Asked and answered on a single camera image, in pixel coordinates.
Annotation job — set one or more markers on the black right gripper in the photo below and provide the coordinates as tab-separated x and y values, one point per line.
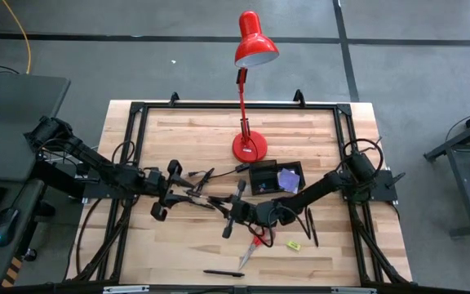
245	212

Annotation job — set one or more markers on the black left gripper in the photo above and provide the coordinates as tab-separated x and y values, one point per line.
155	181

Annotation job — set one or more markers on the black mesh desk organizer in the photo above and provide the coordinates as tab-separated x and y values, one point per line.
259	175

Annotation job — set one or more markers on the purple sticky note pad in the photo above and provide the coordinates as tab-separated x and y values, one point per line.
288	179

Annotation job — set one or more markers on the yellow eraser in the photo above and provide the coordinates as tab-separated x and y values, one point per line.
293	245

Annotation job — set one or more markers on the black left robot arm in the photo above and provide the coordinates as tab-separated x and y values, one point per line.
92	157

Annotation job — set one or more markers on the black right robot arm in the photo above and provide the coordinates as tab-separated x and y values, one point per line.
320	190

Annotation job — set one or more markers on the dark grey computer desk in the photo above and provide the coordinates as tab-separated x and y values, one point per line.
27	196

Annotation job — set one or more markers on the red desk lamp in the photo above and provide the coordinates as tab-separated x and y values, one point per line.
255	41

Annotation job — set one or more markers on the black computer mouse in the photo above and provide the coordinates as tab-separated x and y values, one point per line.
4	224

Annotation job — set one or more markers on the grey side desk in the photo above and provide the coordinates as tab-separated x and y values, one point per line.
14	122

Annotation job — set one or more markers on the dark metal side table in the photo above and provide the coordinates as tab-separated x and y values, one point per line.
463	192

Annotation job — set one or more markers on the black aluminium table frame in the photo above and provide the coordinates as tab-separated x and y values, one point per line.
239	105

